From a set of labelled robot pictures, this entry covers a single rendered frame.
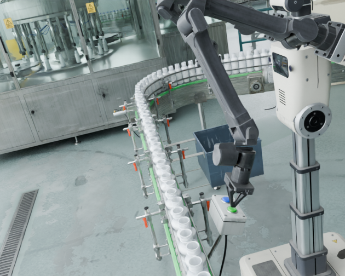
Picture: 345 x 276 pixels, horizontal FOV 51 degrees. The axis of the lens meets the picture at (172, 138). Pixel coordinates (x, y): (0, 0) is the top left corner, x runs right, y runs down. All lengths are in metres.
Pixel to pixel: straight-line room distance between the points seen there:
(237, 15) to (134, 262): 2.06
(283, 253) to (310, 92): 1.10
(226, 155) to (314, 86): 0.59
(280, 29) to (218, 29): 5.60
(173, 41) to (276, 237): 4.59
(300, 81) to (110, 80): 3.48
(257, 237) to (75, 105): 2.96
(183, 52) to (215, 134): 4.57
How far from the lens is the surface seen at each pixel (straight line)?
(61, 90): 4.80
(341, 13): 5.48
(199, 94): 3.11
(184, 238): 1.08
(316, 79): 1.55
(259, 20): 1.24
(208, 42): 1.13
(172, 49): 6.69
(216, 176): 2.03
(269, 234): 2.85
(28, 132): 5.04
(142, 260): 2.82
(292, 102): 1.57
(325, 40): 1.35
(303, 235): 1.97
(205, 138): 2.26
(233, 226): 1.22
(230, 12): 1.20
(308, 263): 2.08
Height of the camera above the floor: 1.85
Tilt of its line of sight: 24 degrees down
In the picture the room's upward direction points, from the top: 12 degrees counter-clockwise
